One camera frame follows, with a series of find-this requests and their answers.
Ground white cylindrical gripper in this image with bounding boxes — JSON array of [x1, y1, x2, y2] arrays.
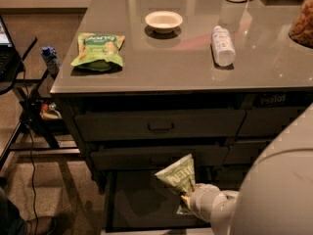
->
[[180, 184, 239, 222]]

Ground green jalapeno chip bag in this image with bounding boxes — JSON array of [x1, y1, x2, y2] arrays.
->
[[155, 153, 198, 215]]

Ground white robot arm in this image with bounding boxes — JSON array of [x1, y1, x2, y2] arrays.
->
[[184, 105, 313, 235]]

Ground middle left drawer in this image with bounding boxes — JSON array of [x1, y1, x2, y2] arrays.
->
[[90, 145, 228, 170]]

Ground bottom right drawer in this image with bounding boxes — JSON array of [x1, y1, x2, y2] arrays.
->
[[214, 164, 249, 190]]

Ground open bottom drawer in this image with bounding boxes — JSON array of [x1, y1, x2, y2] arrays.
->
[[101, 170, 213, 235]]

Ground middle right drawer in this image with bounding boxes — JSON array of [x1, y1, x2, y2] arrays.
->
[[223, 140, 269, 165]]

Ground top left drawer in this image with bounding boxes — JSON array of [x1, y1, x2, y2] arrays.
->
[[74, 109, 246, 141]]

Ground top right drawer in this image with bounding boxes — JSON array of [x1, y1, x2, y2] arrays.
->
[[238, 107, 305, 137]]

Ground dark cabinet counter unit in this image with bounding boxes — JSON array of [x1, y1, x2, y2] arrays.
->
[[49, 0, 313, 194]]

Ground light green snack bag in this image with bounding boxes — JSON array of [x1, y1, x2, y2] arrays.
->
[[71, 32, 125, 71]]

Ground brown leather shoe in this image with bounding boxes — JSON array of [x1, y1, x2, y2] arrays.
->
[[24, 216, 56, 235]]

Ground white plastic bottle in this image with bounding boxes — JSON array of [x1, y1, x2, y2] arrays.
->
[[211, 25, 236, 67]]

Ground colourful items under desk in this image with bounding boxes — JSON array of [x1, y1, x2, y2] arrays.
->
[[40, 103, 62, 120]]

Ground black side desk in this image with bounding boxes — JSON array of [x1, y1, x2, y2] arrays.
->
[[0, 35, 76, 168]]

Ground blue jeans leg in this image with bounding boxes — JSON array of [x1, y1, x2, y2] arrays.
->
[[0, 188, 25, 235]]

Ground white paper bowl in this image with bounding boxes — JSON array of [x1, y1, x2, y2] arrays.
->
[[145, 11, 183, 34]]

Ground blue cap water bottle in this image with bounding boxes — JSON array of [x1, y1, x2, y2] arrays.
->
[[41, 46, 61, 75]]

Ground black laptop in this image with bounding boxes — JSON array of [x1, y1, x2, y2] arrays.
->
[[0, 16, 20, 80]]

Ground black power cable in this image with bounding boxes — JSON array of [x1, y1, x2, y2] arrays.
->
[[20, 61, 42, 235]]

